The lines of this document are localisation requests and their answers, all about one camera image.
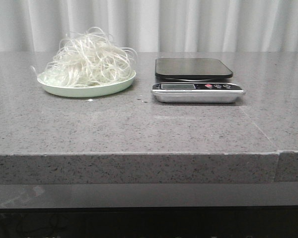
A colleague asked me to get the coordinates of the white vermicelli noodle bundle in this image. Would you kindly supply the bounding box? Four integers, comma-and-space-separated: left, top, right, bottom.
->
35, 27, 137, 88

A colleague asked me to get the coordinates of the black silver kitchen scale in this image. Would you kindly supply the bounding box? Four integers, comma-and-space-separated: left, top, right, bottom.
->
151, 58, 245, 104

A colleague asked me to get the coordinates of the pale green round plate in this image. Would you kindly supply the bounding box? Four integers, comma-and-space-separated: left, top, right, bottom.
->
37, 71, 136, 98

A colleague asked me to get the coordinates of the white pleated curtain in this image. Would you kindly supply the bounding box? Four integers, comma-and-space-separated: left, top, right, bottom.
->
0, 0, 298, 52

